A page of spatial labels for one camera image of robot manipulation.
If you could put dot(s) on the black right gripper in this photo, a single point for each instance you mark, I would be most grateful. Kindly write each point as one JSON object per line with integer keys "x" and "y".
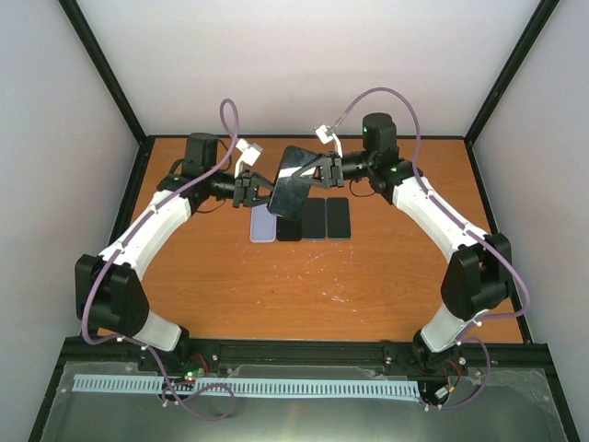
{"x": 330, "y": 167}

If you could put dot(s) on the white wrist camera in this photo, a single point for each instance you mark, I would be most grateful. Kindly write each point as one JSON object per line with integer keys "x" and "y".
{"x": 326, "y": 135}
{"x": 249, "y": 154}

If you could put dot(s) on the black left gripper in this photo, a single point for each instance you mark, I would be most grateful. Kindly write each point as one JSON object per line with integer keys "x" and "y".
{"x": 245, "y": 189}

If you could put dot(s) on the black phone case with ring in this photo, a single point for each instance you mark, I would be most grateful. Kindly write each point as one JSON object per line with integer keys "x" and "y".
{"x": 288, "y": 230}

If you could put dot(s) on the phone with lilac case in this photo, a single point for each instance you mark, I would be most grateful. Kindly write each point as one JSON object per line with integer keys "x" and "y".
{"x": 338, "y": 218}

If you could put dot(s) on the light blue cable duct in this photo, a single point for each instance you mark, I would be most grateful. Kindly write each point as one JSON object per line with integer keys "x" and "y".
{"x": 258, "y": 388}

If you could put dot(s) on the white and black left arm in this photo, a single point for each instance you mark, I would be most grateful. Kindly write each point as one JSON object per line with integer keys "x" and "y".
{"x": 108, "y": 287}

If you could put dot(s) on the black right frame post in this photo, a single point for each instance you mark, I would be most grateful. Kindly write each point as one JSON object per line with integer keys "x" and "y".
{"x": 532, "y": 30}

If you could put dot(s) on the black left frame post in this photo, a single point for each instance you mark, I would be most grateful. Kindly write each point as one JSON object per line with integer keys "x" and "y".
{"x": 85, "y": 34}

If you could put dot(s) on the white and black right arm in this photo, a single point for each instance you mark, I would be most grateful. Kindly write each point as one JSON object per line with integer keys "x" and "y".
{"x": 476, "y": 279}

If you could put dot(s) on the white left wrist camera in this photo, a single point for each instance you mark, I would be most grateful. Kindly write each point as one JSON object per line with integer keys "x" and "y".
{"x": 249, "y": 154}

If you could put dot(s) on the black frame post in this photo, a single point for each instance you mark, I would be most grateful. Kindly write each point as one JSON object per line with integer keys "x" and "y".
{"x": 85, "y": 34}
{"x": 532, "y": 30}

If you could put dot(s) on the lilac phone case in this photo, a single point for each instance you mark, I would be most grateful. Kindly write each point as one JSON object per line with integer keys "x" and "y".
{"x": 262, "y": 225}

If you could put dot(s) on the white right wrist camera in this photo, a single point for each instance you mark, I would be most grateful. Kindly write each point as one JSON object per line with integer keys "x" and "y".
{"x": 326, "y": 135}

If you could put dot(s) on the black frame rail base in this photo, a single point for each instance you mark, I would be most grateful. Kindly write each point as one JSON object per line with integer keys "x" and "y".
{"x": 387, "y": 358}

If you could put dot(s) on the teal phone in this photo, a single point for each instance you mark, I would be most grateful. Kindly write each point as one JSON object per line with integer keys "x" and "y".
{"x": 314, "y": 219}

